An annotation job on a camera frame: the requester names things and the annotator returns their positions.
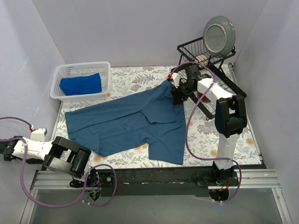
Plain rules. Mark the black wire dish rack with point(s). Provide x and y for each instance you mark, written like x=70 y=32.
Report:
x=189 y=51

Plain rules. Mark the red bowl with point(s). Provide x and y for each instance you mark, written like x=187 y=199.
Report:
x=204 y=99

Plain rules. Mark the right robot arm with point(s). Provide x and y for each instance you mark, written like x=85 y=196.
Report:
x=230 y=114

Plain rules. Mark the bright blue t shirt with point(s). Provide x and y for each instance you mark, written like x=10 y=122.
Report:
x=81 y=85

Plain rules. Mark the aluminium frame rail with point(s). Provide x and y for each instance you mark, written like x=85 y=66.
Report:
x=251 y=178

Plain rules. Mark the teal blue t shirt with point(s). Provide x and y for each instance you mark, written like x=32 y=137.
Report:
x=148 y=117

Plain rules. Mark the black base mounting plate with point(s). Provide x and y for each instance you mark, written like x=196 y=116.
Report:
x=189 y=181

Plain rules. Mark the white plastic basket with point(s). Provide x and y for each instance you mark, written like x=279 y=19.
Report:
x=81 y=69

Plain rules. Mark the grey green plate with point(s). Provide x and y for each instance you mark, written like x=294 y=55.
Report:
x=219 y=36

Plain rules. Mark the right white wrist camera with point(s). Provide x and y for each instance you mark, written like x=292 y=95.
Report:
x=175 y=78

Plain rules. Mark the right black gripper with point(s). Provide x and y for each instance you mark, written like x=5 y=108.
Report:
x=177 y=94

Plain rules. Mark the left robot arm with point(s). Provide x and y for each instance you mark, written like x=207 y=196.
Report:
x=60 y=155

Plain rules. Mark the cream ceramic cup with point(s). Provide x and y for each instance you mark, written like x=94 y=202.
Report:
x=202 y=59

